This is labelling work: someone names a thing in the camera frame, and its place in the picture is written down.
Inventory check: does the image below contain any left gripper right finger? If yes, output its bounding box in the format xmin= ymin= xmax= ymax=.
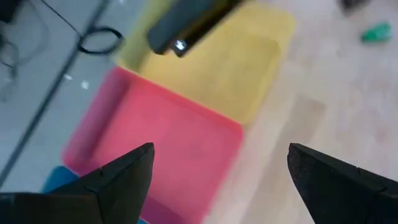
xmin=287 ymin=142 xmax=398 ymax=224

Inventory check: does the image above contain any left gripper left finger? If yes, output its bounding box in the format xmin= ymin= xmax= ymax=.
xmin=0 ymin=142 xmax=155 ymax=224

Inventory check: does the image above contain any green mini stapler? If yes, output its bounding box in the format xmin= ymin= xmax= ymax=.
xmin=359 ymin=22 xmax=393 ymax=44

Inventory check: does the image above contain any black stapler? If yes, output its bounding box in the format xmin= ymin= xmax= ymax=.
xmin=146 ymin=0 xmax=246 ymax=58

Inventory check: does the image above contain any blue plastic bin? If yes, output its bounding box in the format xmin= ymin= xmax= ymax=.
xmin=41 ymin=166 xmax=150 ymax=224

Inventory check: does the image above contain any pink plastic bin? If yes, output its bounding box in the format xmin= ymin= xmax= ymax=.
xmin=60 ymin=65 xmax=245 ymax=224

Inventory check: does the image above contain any yellow plastic bin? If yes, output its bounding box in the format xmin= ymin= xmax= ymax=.
xmin=115 ymin=0 xmax=297 ymax=126

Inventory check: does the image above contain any black coiled floor cable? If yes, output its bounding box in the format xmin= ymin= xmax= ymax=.
xmin=40 ymin=0 xmax=126 ymax=56

